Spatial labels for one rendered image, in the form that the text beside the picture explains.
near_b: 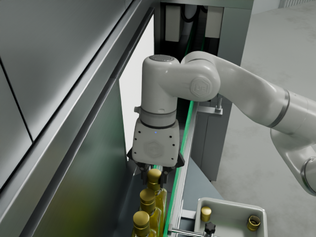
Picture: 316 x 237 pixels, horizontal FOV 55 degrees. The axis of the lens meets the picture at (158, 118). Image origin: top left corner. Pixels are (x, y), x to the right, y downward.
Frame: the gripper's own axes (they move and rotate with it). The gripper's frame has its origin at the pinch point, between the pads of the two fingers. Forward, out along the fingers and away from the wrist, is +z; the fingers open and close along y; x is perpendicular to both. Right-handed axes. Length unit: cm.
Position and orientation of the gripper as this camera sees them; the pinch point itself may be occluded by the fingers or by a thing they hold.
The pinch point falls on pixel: (154, 176)
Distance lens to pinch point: 73.6
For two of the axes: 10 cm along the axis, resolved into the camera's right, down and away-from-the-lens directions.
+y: 9.8, 1.4, -1.5
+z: -0.5, 8.9, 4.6
